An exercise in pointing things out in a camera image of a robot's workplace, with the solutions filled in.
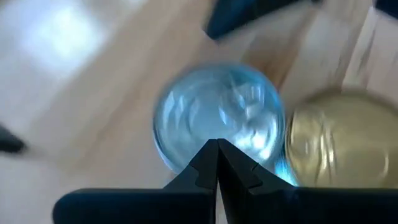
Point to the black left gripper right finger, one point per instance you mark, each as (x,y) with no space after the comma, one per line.
(311,208)

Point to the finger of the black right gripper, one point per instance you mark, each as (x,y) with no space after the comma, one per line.
(390,6)
(236,15)

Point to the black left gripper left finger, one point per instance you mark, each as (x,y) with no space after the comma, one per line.
(140,208)

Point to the gold top green label can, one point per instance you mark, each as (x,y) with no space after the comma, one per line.
(342,140)

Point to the blue label tuna can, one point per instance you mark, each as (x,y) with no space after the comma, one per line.
(217,105)

